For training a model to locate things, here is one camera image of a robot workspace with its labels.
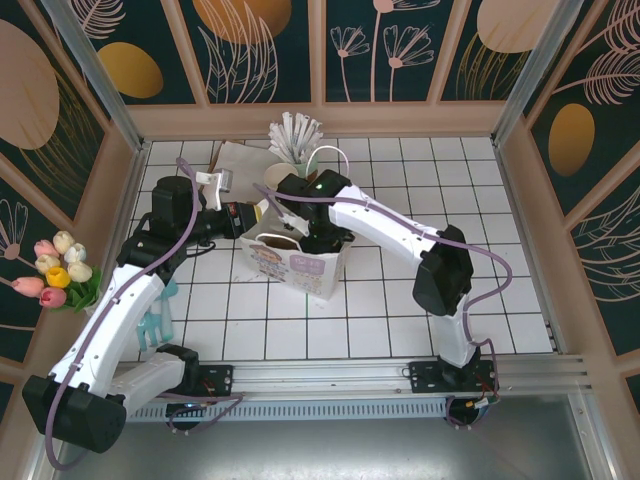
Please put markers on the white printed paper bag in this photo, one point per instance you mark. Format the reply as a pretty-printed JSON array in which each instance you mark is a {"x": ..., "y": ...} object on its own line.
[{"x": 295, "y": 272}]

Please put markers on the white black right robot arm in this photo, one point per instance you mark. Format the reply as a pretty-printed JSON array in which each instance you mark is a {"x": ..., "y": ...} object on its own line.
[{"x": 390, "y": 225}]

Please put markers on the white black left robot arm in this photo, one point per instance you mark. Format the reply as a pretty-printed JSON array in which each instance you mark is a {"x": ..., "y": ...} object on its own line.
[{"x": 115, "y": 320}]

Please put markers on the stack of green paper cups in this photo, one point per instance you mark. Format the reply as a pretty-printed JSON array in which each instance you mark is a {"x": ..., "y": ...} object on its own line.
[{"x": 276, "y": 177}]

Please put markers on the green straw holder cup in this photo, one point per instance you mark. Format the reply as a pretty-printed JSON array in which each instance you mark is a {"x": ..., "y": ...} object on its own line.
[{"x": 309, "y": 161}]

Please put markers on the white paper napkin stack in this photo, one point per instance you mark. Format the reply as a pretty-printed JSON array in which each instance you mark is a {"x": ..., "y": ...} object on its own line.
[{"x": 245, "y": 160}]

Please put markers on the stack of brown napkins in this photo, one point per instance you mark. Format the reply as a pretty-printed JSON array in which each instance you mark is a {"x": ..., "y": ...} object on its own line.
[{"x": 215, "y": 160}]

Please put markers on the bundle of paper-wrapped straws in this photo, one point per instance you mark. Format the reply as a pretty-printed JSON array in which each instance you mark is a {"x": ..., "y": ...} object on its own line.
[{"x": 295, "y": 137}]

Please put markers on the artificial tulip bouquet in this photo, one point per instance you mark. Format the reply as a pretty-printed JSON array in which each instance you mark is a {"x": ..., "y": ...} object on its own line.
[{"x": 55, "y": 275}]

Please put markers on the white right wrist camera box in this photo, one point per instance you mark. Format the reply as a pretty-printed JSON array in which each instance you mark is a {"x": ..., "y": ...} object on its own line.
[{"x": 295, "y": 223}]

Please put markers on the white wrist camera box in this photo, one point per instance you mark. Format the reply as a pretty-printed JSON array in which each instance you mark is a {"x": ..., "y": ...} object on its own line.
[
  {"x": 212, "y": 187},
  {"x": 295, "y": 223}
]

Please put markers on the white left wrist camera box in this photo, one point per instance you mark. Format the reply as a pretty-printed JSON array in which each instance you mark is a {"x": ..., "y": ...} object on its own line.
[{"x": 212, "y": 187}]

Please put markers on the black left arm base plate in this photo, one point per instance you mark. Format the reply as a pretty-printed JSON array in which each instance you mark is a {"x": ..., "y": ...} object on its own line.
[{"x": 220, "y": 380}]

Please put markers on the aluminium rail frame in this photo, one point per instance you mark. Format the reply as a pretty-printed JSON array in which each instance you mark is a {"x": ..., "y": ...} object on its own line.
[{"x": 320, "y": 375}]

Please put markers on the aluminium corner post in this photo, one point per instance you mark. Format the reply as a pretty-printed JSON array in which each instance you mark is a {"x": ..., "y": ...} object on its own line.
[
  {"x": 89, "y": 60},
  {"x": 540, "y": 60}
]

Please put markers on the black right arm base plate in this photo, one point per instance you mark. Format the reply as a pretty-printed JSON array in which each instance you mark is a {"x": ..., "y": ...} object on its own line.
[{"x": 425, "y": 377}]

